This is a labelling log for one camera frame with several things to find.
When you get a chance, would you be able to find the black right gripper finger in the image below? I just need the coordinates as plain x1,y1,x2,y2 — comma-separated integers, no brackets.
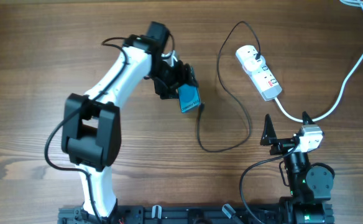
302,111,314,125
260,114,277,146

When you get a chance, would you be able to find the white power strip cord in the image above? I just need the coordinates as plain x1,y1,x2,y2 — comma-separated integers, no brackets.
274,0,363,123

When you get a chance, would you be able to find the cyan Galaxy smartphone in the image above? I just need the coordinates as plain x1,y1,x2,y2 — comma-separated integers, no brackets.
177,84,201,113

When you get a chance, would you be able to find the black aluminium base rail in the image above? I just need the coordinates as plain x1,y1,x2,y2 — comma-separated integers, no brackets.
57,203,334,224

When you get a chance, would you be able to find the white power strip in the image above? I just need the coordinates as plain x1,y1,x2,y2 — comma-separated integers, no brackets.
236,45,282,101

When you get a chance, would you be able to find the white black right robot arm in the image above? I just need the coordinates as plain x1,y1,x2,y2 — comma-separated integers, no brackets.
260,112,335,224

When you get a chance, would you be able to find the black USB charger cable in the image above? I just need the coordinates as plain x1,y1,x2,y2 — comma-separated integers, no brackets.
196,21,262,153

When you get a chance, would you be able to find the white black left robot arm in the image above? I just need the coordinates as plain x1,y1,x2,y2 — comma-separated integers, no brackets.
61,22,201,223

